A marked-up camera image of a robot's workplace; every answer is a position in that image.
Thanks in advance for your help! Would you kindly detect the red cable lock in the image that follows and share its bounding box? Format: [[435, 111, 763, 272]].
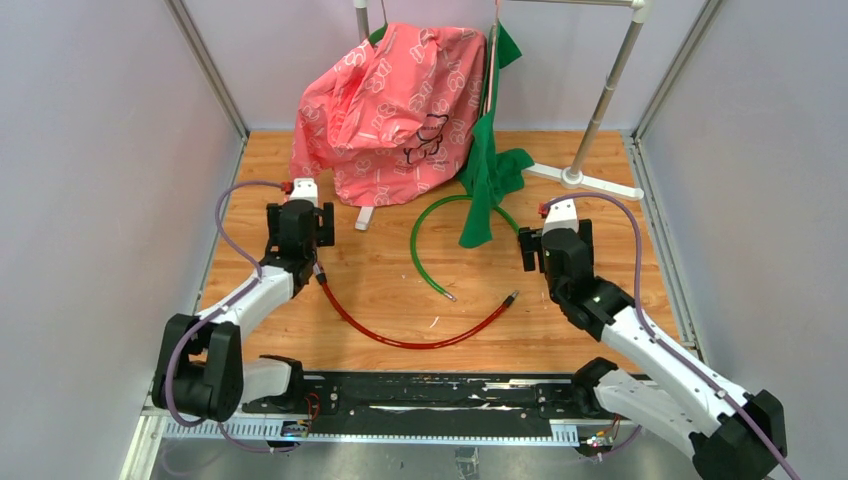
[[313, 261, 521, 351]]

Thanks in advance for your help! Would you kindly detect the green cable lock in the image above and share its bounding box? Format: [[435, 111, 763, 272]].
[[409, 193, 525, 303]]

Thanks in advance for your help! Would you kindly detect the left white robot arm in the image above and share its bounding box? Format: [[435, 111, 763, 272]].
[[151, 199, 335, 427]]

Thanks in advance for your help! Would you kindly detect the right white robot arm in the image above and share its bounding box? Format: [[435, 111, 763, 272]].
[[517, 220, 788, 479]]

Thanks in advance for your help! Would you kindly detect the white metal clothes rack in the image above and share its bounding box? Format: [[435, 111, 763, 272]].
[[351, 0, 655, 231]]

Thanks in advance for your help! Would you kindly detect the green cloth garment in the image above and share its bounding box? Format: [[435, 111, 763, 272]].
[[458, 21, 534, 249]]

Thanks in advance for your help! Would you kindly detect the pink patterned jacket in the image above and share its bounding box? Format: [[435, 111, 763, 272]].
[[289, 23, 487, 207]]

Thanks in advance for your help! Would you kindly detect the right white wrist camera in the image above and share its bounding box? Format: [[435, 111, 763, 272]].
[[541, 199, 579, 234]]

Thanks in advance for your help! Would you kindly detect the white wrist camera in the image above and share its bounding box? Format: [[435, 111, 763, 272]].
[[541, 199, 579, 234], [282, 178, 319, 207]]

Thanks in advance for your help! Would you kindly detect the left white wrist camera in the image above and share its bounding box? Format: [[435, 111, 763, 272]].
[[282, 178, 319, 207]]

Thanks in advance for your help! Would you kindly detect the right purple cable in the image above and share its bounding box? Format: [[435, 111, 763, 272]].
[[537, 192, 803, 480]]

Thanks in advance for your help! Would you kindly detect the purple cable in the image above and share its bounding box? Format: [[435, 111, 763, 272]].
[[162, 180, 296, 455], [537, 192, 803, 480]]

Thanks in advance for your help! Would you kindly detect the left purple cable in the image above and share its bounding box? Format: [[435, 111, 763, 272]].
[[162, 180, 296, 455]]

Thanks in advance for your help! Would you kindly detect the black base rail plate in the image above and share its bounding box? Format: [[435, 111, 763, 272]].
[[237, 371, 614, 442]]

